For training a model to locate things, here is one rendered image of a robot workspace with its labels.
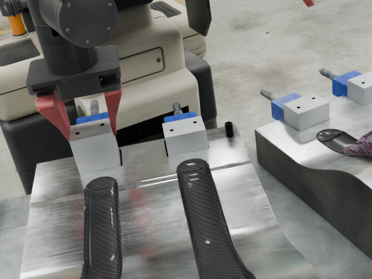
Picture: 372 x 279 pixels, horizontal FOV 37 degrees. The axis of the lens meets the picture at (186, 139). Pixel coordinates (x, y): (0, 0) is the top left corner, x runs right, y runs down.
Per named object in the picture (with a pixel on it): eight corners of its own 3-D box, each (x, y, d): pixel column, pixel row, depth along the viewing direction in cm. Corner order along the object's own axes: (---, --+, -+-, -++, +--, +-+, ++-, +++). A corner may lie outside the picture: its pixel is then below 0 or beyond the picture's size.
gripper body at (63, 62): (122, 82, 60) (108, 18, 56) (30, 100, 60) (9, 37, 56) (119, 58, 66) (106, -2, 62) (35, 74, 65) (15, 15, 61)
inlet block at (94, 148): (81, 123, 78) (71, 89, 75) (116, 115, 78) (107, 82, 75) (81, 177, 67) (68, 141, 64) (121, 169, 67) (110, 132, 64)
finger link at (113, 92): (134, 144, 65) (118, 73, 59) (74, 156, 64) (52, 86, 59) (130, 115, 70) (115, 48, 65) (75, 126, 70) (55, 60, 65)
